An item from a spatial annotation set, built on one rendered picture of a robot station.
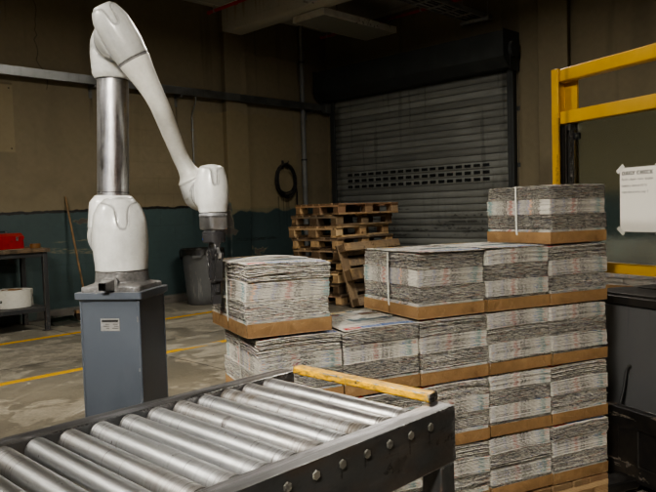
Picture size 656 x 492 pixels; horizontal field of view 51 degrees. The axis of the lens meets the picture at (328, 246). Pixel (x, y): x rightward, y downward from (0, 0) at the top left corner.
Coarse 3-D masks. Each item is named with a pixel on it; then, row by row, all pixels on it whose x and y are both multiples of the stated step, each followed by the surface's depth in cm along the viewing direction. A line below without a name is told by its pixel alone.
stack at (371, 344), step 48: (240, 336) 225; (288, 336) 214; (336, 336) 219; (384, 336) 227; (432, 336) 236; (480, 336) 245; (528, 336) 254; (336, 384) 221; (480, 384) 244; (528, 384) 254; (528, 432) 255; (480, 480) 247
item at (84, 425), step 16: (224, 384) 168; (240, 384) 167; (160, 400) 154; (176, 400) 154; (192, 400) 157; (96, 416) 144; (112, 416) 143; (144, 416) 148; (32, 432) 134; (48, 432) 134; (16, 448) 129
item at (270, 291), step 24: (240, 264) 210; (264, 264) 208; (288, 264) 211; (312, 264) 215; (240, 288) 211; (264, 288) 209; (288, 288) 212; (312, 288) 216; (240, 312) 210; (264, 312) 209; (288, 312) 213; (312, 312) 216
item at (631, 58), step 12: (636, 48) 282; (648, 48) 277; (600, 60) 299; (612, 60) 293; (624, 60) 288; (636, 60) 282; (648, 60) 278; (564, 72) 319; (576, 72) 312; (588, 72) 306; (600, 72) 303
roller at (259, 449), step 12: (156, 408) 148; (156, 420) 145; (168, 420) 143; (180, 420) 141; (192, 420) 139; (192, 432) 136; (204, 432) 134; (216, 432) 132; (228, 432) 131; (228, 444) 128; (240, 444) 126; (252, 444) 124; (264, 444) 123; (252, 456) 123; (264, 456) 121; (276, 456) 119; (288, 456) 118
